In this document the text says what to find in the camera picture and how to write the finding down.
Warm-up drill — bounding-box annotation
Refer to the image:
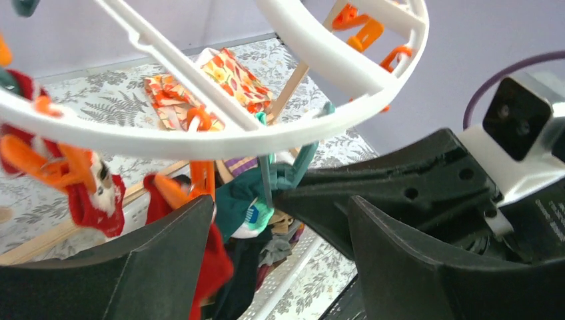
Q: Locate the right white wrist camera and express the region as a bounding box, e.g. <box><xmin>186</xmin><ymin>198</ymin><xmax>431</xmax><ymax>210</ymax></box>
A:
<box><xmin>458</xmin><ymin>73</ymin><xmax>564</xmax><ymax>205</ymax></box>

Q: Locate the grey sock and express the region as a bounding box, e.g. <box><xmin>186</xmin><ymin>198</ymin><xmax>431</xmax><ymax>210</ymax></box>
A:
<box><xmin>259</xmin><ymin>233</ymin><xmax>292</xmax><ymax>267</ymax></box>

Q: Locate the plain red santa sock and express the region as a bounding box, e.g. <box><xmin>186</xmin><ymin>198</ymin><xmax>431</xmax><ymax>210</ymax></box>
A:
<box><xmin>143</xmin><ymin>174</ymin><xmax>234</xmax><ymax>320</ymax></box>

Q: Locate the white round clip hanger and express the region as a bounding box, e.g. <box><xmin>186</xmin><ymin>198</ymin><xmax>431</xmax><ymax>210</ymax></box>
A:
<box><xmin>0</xmin><ymin>0</ymin><xmax>430</xmax><ymax>209</ymax></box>

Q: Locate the orange floral cloth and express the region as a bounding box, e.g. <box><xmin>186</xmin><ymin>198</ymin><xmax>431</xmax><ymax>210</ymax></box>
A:
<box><xmin>143</xmin><ymin>48</ymin><xmax>273</xmax><ymax>131</ymax></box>

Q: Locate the white laundry basket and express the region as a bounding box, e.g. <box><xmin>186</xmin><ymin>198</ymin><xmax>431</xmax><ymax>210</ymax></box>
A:
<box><xmin>123</xmin><ymin>195</ymin><xmax>322</xmax><ymax>319</ymax></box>

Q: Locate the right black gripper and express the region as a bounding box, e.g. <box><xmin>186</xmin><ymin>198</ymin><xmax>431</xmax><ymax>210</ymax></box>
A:
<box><xmin>273</xmin><ymin>129</ymin><xmax>502</xmax><ymax>260</ymax></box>

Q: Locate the dark green sock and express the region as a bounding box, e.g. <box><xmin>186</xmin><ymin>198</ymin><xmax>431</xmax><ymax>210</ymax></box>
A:
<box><xmin>215</xmin><ymin>168</ymin><xmax>267</xmax><ymax>243</ymax></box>

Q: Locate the tan brown sock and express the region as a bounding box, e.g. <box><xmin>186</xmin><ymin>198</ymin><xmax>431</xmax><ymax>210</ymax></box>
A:
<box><xmin>268</xmin><ymin>209</ymin><xmax>294</xmax><ymax>234</ymax></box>

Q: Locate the red white striped sock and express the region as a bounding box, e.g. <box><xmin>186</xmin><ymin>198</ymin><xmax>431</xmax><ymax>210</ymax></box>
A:
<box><xmin>1</xmin><ymin>68</ymin><xmax>49</xmax><ymax>149</ymax></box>

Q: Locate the purple striped sock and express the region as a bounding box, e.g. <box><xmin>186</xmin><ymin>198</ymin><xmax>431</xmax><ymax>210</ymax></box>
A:
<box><xmin>223</xmin><ymin>157</ymin><xmax>259</xmax><ymax>177</ymax></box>

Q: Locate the red bear christmas sock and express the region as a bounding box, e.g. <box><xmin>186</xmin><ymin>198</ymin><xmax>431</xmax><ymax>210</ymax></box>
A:
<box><xmin>66</xmin><ymin>151</ymin><xmax>126</xmax><ymax>237</ymax></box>

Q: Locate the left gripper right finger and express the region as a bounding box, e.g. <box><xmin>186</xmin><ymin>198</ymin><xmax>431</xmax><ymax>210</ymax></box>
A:
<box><xmin>348</xmin><ymin>196</ymin><xmax>564</xmax><ymax>319</ymax></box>

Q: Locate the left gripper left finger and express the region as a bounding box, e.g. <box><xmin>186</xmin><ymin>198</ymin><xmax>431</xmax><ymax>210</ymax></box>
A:
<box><xmin>1</xmin><ymin>196</ymin><xmax>213</xmax><ymax>319</ymax></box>

